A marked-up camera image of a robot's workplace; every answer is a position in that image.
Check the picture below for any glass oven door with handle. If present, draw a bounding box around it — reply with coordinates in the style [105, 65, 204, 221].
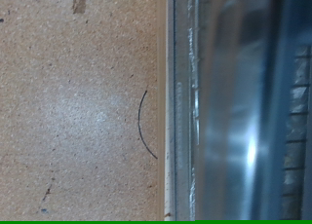
[165, 0, 312, 222]

